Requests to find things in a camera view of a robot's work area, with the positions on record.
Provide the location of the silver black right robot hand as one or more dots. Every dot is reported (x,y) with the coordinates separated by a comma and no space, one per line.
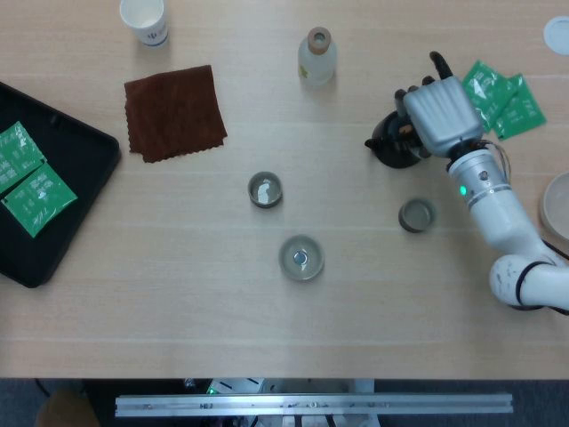
(444,115)

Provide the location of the black cast iron teapot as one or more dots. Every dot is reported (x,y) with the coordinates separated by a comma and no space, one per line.
(391,153)

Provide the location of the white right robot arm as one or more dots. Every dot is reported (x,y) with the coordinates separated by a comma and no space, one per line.
(493,209)

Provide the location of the green tea packet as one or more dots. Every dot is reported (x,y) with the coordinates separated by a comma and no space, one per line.
(18,153)
(37,198)
(489,89)
(524,111)

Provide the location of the dark cylindrical ceramic teacup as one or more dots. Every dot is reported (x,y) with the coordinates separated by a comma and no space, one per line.
(417,215)
(254,201)

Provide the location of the frosted glass bottle wooden cap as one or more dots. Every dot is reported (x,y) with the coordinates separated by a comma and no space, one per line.
(318,66)

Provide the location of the white round lid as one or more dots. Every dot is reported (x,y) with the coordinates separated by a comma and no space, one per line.
(559,35)

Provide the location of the large white ceramic bowl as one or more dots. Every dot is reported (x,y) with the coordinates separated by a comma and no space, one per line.
(558,200)

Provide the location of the grey-green shallow ceramic bowl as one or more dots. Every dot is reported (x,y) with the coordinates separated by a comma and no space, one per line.
(288,258)

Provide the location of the brown microfibre cloth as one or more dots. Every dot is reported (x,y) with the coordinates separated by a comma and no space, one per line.
(173,111)

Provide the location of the white paper cup blue logo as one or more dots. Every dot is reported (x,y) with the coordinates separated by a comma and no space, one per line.
(151,31)

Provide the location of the black plastic tray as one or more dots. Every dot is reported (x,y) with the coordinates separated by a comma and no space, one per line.
(80,155)

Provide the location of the brown round stool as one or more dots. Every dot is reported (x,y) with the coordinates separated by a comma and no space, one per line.
(66,409)

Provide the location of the aluminium profile rail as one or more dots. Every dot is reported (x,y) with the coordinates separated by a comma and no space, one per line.
(311,405)

